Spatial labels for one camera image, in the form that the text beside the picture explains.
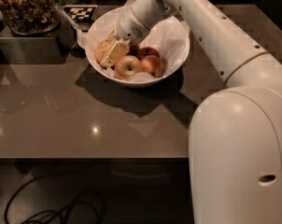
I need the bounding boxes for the front yellow red apple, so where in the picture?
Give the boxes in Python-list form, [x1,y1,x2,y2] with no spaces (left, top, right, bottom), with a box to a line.
[114,55,143,80]

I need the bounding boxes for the white paper liner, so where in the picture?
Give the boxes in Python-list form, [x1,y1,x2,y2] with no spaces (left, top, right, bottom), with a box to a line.
[76,0,191,83]

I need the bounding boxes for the glass jar of nuts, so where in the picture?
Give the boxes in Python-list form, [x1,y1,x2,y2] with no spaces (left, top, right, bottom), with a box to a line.
[0,0,60,35]

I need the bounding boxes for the black floor cable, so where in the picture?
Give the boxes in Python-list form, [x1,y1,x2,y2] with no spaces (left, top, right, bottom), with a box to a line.
[4,171,106,224]

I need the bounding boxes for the black white marker tag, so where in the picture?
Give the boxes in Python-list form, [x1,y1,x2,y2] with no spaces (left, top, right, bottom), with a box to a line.
[63,5,98,22]

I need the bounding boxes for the back red apple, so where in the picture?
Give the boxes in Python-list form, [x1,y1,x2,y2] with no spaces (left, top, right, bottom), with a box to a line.
[129,45,140,55]

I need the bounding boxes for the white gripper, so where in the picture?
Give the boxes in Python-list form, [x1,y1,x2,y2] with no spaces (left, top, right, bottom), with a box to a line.
[100,7,150,68]

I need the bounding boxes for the right front red apple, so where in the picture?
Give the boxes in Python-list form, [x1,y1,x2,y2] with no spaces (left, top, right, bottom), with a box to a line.
[141,55,164,77]

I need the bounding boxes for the small red apple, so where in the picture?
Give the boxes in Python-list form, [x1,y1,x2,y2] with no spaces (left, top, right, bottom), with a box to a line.
[136,47,160,60]

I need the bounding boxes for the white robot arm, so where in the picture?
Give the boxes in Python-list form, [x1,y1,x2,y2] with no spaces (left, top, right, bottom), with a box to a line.
[116,0,282,224]

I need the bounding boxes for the grey metal box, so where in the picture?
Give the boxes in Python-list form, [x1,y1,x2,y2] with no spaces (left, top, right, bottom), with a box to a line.
[0,14,78,65]

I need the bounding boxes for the white bowl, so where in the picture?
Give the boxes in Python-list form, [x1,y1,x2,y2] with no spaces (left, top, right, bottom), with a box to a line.
[84,6,191,89]

